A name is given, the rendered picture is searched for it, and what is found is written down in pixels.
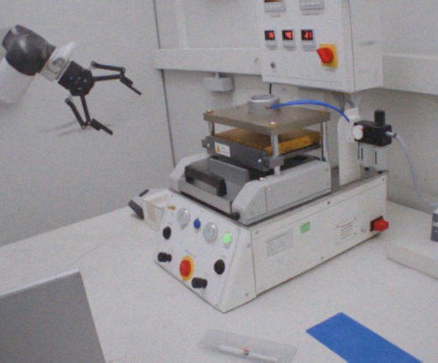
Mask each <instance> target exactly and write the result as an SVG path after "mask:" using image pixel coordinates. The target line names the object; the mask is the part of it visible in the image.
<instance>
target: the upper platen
mask: <svg viewBox="0 0 438 363"><path fill-rule="evenodd" d="M213 136H214V137H220V138H223V139H226V140H230V141H233V142H236V143H241V144H245V145H248V146H251V147H255V148H258V149H261V150H267V151H268V155H269V156H271V155H272V147H271V136H269V135H265V134H261V133H257V132H254V131H247V130H243V129H239V128H235V129H231V130H228V131H222V132H219V133H215V134H213ZM277 137H278V150H279V154H280V155H283V160H284V159H287V158H290V157H292V156H298V155H300V154H302V153H305V152H308V151H310V150H317V149H320V148H321V145H320V144H319V142H320V141H321V132H320V131H313V130H309V129H304V128H300V129H297V130H295V131H290V132H286V133H283V134H282V133H280V134H277Z"/></svg>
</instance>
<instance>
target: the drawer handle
mask: <svg viewBox="0 0 438 363"><path fill-rule="evenodd" d="M185 177H186V182H187V183H189V182H193V181H194V180H196V181H198V182H202V183H204V184H206V185H208V186H210V187H213V188H216V192H217V196H218V197H222V196H225V195H227V192H226V184H225V179H224V178H223V177H220V176H217V175H214V174H212V173H209V172H206V171H205V170H202V169H198V168H195V167H194V166H192V165H188V166H186V167H185Z"/></svg>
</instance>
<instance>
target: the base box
mask: <svg viewBox="0 0 438 363"><path fill-rule="evenodd" d="M386 182H387V175H383V176H381V177H379V178H377V179H376V180H373V181H368V182H366V183H364V184H362V185H359V186H357V187H356V188H352V189H350V190H348V191H346V192H344V193H342V194H338V195H336V196H334V197H332V198H330V199H328V200H325V201H322V202H320V203H318V204H316V205H313V206H311V207H307V208H305V209H302V210H301V211H299V212H297V213H293V214H291V215H289V216H286V217H283V218H281V219H279V220H275V221H274V222H271V223H269V224H267V225H265V226H261V227H259V228H257V229H254V230H251V231H247V230H245V229H244V228H242V227H241V231H240V234H239V237H238V243H237V247H236V249H235V252H234V256H233V259H232V265H231V268H230V270H229V274H228V277H227V280H226V283H225V288H224V292H223V294H222V297H221V301H220V303H219V310H220V311H223V312H226V311H229V310H231V309H234V308H236V307H237V306H239V305H241V304H243V303H246V302H248V301H250V300H253V299H255V298H257V294H259V293H261V292H264V291H266V290H267V289H269V288H271V287H273V286H275V285H277V284H279V283H283V282H285V281H288V280H290V278H292V277H295V276H297V275H299V274H301V273H303V272H304V271H307V270H309V269H311V268H313V267H315V266H316V265H318V264H321V263H323V262H324V261H326V260H328V259H330V258H333V257H335V256H336V255H338V254H340V253H342V252H344V251H345V250H347V249H349V248H351V247H353V246H355V245H357V244H359V243H361V242H363V241H364V240H366V239H368V238H370V237H371V236H373V235H376V234H377V233H379V232H382V231H384V230H387V229H389V224H390V222H389V221H387V222H386V221H385V212H386ZM171 194H172V192H171V191H169V192H168V198H167V202H166V206H165V209H164V212H163V216H162V222H161V225H160V232H159V235H158V239H157V242H156V248H155V251H154V254H153V259H156V254H157V250H158V246H159V243H160V240H161V236H162V228H163V224H164V220H165V217H166V213H167V211H168V204H169V201H170V197H171Z"/></svg>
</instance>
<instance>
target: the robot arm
mask: <svg viewBox="0 0 438 363"><path fill-rule="evenodd" d="M2 46H3V47H4V48H5V49H6V54H5V55H4V57H3V59H2V61H1V63H0V103H3V104H5V105H9V104H13V103H17V102H20V101H21V99H22V96H23V95H24V93H25V92H26V91H27V89H28V87H29V85H30V83H31V82H32V80H33V79H34V77H35V76H36V74H37V73H38V74H41V76H43V77H44V78H45V79H46V78H47V79H48V80H49V81H51V82H53V81H54V80H58V83H57V84H59V85H60V86H63V87H64V88H66V90H68V91H69V92H70V93H71V94H70V95H69V96H68V98H66V99H65V102H66V103H67V105H69V106H70V108H71V109H72V111H73V114H74V115H75V117H76V118H77V120H78V122H79V124H80V127H81V129H85V128H86V127H87V126H89V125H90V126H91V127H93V128H94V129H95V130H96V131H100V130H101V129H102V130H103V131H105V132H106V133H109V134H111V135H112V134H113V133H112V131H111V130H110V129H108V128H107V127H105V126H104V125H103V124H101V123H100V122H99V121H98V122H97V120H95V119H94V118H93V119H92V121H91V119H90V113H89V111H88V108H87V105H86V103H87V102H86V97H85V96H86V95H88V94H89V93H90V91H91V89H92V88H93V87H94V82H99V81H107V80H120V81H121V83H122V84H125V85H126V86H127V87H129V89H131V90H133V91H134V92H136V93H138V95H139V96H141V92H140V91H139V90H138V89H136V88H134V87H133V86H132V84H133V82H132V80H130V79H128V78H127V77H125V76H124V73H125V71H126V69H125V67H115V66H111V65H106V64H104V65H102V64H98V63H97V62H96V61H92V62H91V64H90V66H89V67H88V69H85V68H84V67H81V66H80V64H78V63H76V62H75V61H73V60H72V61H70V60H69V58H70V56H71V55H72V53H73V51H74V50H75V49H76V47H77V44H75V43H73V41H71V42H69V43H68V44H67V45H65V46H62V47H60V48H59V47H56V46H54V45H52V44H49V43H48V41H46V40H45V38H44V37H41V36H40V35H39V34H36V32H35V31H32V30H31V29H27V28H25V27H24V26H22V25H20V24H17V25H16V26H14V27H12V28H11V29H10V31H9V32H8V34H7V35H5V37H4V38H3V40H2ZM69 64H70V65H69ZM68 66H69V67H68ZM66 68H67V69H66ZM97 68H100V69H104V70H107V71H109V70H112V71H117V72H120V74H112V75H99V76H96V77H93V76H92V70H93V69H97ZM65 70H66V71H65ZM64 71H65V72H64ZM63 72H64V73H63ZM76 96H80V98H81V101H80V102H81V104H82V106H83V109H84V114H85V117H86V121H85V122H84V120H83V119H82V117H81V116H80V114H79V112H78V109H77V107H76V106H75V105H74V103H73V102H74V99H73V97H76Z"/></svg>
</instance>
